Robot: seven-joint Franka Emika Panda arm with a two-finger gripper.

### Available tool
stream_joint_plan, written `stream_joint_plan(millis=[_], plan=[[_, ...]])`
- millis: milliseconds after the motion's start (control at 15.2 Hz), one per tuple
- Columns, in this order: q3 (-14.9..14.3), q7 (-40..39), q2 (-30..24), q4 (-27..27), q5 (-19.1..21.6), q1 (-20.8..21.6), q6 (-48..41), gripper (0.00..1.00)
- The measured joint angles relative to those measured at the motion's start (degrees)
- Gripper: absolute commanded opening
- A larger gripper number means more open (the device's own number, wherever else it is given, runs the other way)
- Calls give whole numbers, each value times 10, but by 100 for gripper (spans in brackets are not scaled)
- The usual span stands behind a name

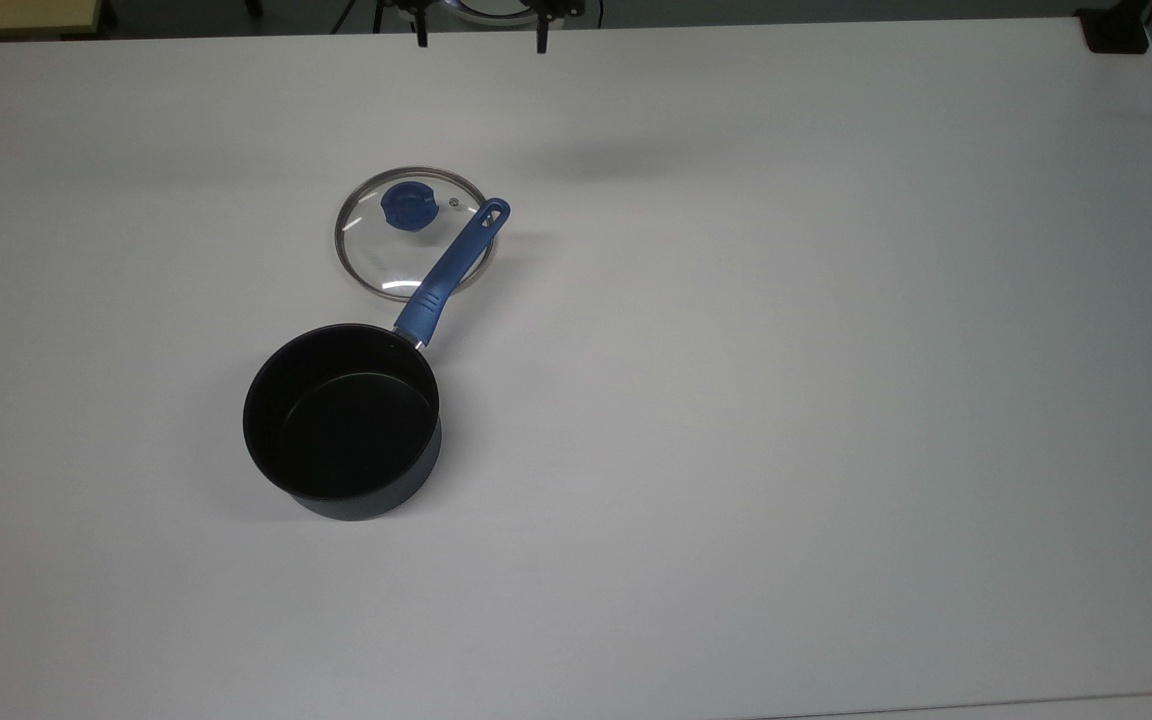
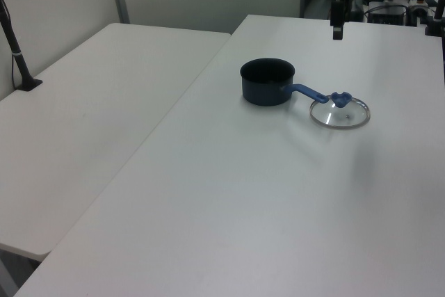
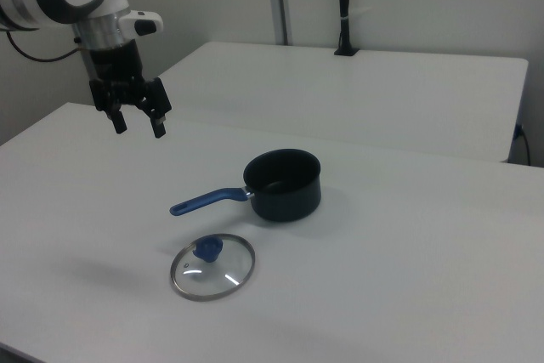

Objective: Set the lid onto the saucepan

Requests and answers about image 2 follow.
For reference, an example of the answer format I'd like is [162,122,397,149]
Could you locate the dark blue saucepan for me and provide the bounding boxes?
[239,58,330,107]

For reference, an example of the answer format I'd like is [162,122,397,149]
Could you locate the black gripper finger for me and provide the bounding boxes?
[330,0,346,41]

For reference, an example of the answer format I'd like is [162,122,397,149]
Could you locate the black camera pole with clamp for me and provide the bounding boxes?
[423,0,445,37]

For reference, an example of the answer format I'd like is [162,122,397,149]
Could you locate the black camera pole with base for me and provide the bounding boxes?
[0,0,44,93]

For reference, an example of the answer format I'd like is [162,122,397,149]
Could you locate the black box with green light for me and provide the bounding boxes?
[344,0,364,22]

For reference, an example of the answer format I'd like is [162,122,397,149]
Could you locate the white device with red button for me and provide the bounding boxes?
[407,0,436,18]

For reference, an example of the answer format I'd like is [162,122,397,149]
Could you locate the black computer box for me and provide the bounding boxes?
[367,3,408,26]

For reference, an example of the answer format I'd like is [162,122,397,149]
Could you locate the glass lid with blue knob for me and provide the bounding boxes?
[309,90,371,130]

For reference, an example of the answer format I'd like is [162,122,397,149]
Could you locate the white side table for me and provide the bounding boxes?
[0,22,232,257]

